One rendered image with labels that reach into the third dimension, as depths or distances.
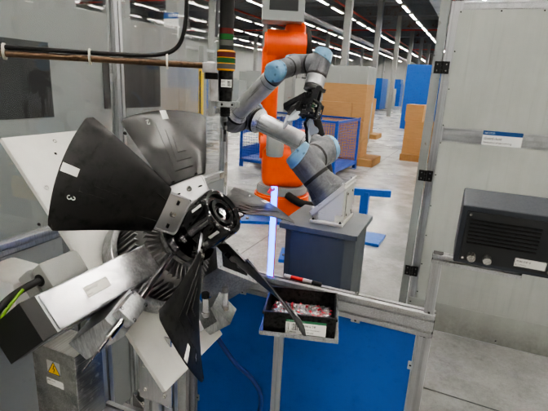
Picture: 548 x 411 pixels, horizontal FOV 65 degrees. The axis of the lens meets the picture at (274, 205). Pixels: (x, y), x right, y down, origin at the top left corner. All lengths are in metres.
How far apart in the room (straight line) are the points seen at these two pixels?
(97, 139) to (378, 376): 1.17
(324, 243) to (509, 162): 1.44
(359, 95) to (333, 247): 7.40
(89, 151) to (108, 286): 0.27
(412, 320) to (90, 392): 0.95
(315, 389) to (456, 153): 1.64
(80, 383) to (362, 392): 0.91
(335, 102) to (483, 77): 6.49
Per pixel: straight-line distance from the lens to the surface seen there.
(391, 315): 1.45
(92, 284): 0.92
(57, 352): 1.27
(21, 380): 1.79
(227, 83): 1.06
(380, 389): 1.63
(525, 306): 3.03
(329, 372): 1.64
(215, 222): 0.96
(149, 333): 1.10
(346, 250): 1.63
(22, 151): 1.18
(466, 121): 2.73
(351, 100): 8.95
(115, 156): 0.91
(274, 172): 4.88
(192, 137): 1.16
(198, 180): 1.08
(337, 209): 1.65
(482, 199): 1.30
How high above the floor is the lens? 1.51
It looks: 16 degrees down
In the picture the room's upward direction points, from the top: 3 degrees clockwise
